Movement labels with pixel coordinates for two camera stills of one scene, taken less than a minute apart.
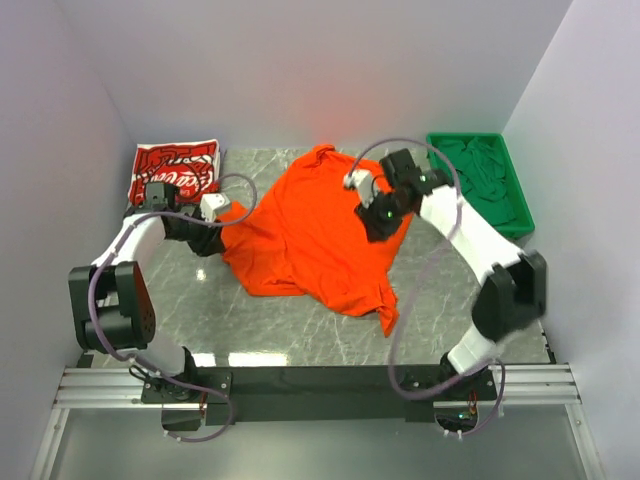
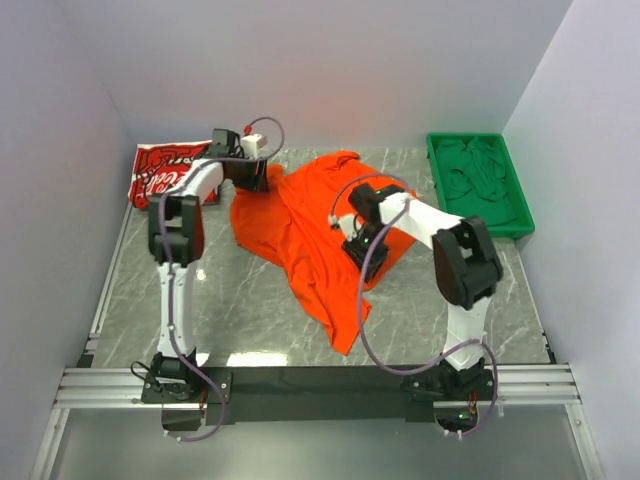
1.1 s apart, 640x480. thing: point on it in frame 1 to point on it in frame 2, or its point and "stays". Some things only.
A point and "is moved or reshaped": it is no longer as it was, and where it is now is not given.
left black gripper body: x=209 y=240 to x=255 y=179
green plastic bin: x=488 y=178 stays
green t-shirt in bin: x=481 y=171 stays
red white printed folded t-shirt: x=195 y=167 stays
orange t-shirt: x=301 y=235 is moved or reshaped
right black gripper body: x=376 y=228 to x=366 y=254
